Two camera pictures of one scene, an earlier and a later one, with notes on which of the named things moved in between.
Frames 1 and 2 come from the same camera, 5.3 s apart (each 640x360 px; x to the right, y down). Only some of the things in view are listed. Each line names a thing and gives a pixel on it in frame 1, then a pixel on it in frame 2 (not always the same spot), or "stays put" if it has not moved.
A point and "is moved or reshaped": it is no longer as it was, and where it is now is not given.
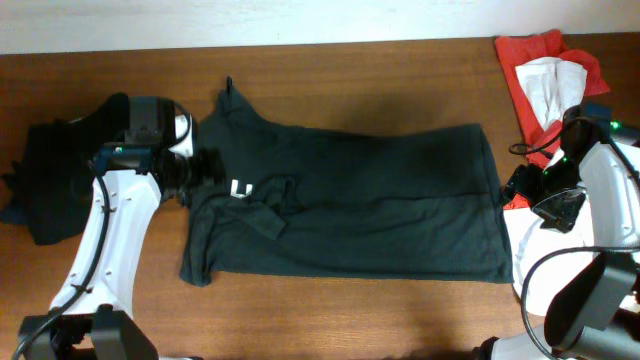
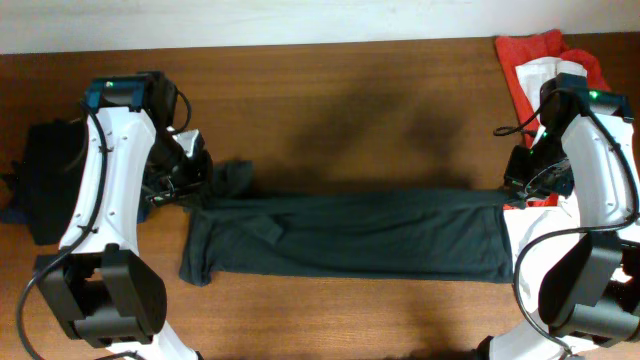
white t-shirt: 542,257 stays put
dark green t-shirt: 416,202 is moved or reshaped
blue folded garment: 14,214 stays put
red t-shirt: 543,144 stays put
